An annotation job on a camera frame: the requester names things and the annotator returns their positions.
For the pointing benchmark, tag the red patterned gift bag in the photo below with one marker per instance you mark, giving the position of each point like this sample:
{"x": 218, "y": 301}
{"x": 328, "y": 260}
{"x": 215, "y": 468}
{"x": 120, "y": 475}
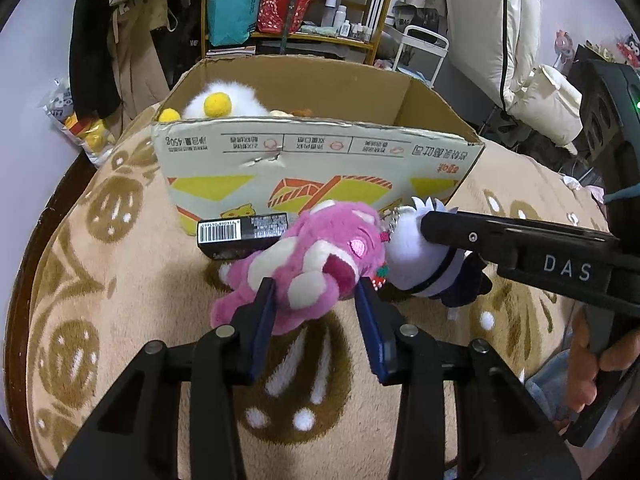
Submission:
{"x": 275, "y": 5}

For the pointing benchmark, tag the black hanging pants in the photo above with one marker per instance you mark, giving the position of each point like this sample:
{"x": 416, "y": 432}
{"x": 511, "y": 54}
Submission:
{"x": 92, "y": 55}

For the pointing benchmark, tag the person's right hand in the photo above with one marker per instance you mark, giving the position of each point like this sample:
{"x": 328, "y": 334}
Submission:
{"x": 580, "y": 370}

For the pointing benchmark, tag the grey blue fleece clothing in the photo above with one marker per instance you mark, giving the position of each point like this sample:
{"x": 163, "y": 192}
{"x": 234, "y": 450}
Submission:
{"x": 547, "y": 385}

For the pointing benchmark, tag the white rolling cart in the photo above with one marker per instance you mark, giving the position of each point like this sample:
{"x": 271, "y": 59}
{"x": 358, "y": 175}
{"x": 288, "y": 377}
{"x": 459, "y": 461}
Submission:
{"x": 425, "y": 35}

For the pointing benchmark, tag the row of cosmetic bottles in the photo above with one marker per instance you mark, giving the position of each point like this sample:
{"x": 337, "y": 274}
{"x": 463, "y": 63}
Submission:
{"x": 342, "y": 17}

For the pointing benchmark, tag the printed cardboard box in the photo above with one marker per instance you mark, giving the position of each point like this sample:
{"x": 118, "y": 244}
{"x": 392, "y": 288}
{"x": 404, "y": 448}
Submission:
{"x": 310, "y": 160}

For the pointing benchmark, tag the stack of books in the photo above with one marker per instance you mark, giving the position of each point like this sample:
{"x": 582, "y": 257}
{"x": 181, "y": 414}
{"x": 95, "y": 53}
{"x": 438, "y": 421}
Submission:
{"x": 230, "y": 51}

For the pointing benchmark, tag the black hanging garment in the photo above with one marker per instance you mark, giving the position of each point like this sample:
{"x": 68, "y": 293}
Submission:
{"x": 187, "y": 35}

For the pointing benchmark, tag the white fluffy plush yellow beak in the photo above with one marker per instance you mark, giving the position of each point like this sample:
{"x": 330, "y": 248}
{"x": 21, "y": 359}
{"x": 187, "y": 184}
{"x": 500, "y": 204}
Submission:
{"x": 240, "y": 100}

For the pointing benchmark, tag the beige hanging pants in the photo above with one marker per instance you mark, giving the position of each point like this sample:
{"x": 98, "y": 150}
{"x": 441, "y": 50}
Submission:
{"x": 145, "y": 55}

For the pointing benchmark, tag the white purple doll plush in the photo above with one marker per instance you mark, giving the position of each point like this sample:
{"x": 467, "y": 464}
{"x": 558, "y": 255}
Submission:
{"x": 405, "y": 255}

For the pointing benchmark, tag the white pillow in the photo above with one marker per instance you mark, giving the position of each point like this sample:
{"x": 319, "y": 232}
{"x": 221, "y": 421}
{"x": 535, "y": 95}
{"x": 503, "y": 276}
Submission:
{"x": 545, "y": 105}

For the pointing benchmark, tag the clear bag of toys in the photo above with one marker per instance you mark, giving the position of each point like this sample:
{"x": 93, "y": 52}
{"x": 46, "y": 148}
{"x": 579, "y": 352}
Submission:
{"x": 75, "y": 120}

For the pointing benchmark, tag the pink wall sticker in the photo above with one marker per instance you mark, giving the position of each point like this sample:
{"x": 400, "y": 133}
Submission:
{"x": 562, "y": 45}

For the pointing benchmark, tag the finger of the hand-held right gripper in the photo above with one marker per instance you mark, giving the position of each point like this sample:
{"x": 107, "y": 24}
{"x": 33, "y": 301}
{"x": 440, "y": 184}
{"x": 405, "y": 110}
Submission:
{"x": 470, "y": 235}

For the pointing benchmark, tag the teal bag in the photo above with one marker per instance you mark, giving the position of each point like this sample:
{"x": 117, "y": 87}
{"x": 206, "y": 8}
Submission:
{"x": 232, "y": 10}

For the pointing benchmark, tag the green pole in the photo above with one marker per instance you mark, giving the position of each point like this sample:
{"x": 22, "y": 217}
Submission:
{"x": 292, "y": 5}

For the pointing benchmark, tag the white leaning mattress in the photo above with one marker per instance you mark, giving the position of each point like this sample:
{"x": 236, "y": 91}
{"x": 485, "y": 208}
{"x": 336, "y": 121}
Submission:
{"x": 480, "y": 25}

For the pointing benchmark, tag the small black barcode box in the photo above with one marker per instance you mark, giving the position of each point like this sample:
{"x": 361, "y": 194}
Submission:
{"x": 240, "y": 235}

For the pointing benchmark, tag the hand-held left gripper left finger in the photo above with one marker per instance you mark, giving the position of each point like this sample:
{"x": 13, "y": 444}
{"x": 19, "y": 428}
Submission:
{"x": 262, "y": 320}

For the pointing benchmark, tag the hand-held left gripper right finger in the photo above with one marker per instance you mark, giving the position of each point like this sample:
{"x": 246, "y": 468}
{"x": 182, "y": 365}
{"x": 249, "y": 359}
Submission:
{"x": 372, "y": 325}

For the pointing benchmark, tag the pink bear plush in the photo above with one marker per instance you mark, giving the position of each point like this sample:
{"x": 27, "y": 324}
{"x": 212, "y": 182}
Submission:
{"x": 320, "y": 255}

